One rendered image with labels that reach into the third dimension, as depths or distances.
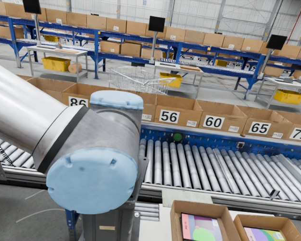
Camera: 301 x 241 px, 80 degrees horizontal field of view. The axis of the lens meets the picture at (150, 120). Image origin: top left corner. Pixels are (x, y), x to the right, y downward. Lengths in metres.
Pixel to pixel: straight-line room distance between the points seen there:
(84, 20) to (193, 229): 5.96
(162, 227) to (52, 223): 1.19
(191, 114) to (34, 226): 1.64
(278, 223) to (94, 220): 0.93
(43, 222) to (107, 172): 1.73
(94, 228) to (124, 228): 0.11
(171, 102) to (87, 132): 1.51
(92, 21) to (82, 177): 5.98
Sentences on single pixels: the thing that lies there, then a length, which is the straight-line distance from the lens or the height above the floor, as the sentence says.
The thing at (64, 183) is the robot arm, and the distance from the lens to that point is 0.34.
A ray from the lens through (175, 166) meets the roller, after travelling 1.35.
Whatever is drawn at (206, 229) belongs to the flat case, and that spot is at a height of 0.78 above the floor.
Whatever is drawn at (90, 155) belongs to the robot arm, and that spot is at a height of 1.42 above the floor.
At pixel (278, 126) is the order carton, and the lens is 1.89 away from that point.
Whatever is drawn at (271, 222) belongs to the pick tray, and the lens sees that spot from 1.23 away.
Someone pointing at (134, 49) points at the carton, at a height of 1.00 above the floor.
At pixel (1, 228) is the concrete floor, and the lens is 2.10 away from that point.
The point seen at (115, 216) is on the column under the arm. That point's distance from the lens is 0.69.
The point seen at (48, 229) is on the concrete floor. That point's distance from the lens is 1.96.
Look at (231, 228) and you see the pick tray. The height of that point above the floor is 0.82.
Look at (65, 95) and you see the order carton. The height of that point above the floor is 1.02.
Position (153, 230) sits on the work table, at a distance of 1.01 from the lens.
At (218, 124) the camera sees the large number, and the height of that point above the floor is 0.95.
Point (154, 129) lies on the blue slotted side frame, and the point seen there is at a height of 0.83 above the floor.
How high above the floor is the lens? 1.60
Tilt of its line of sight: 27 degrees down
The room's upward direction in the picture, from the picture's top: 8 degrees clockwise
